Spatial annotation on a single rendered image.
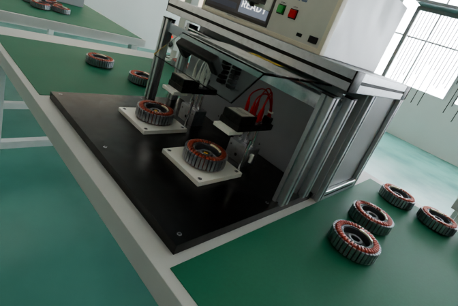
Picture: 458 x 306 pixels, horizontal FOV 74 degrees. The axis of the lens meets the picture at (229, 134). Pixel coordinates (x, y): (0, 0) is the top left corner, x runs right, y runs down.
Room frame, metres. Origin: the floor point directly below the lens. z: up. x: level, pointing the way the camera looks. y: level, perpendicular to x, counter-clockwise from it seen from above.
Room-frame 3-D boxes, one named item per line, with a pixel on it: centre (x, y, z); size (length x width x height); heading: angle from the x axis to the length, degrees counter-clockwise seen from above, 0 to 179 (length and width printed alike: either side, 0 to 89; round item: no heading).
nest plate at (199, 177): (0.70, 0.04, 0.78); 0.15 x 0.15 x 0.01; 52
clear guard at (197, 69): (0.68, 0.01, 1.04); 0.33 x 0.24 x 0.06; 142
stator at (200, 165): (0.70, 0.04, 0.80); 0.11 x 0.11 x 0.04
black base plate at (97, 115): (0.78, 0.12, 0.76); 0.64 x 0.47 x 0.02; 52
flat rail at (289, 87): (0.85, 0.07, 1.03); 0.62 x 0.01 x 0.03; 52
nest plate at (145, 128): (0.85, 0.23, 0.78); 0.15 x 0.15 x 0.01; 52
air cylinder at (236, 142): (0.81, -0.05, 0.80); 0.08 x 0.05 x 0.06; 52
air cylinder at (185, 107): (0.96, 0.14, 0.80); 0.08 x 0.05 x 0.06; 52
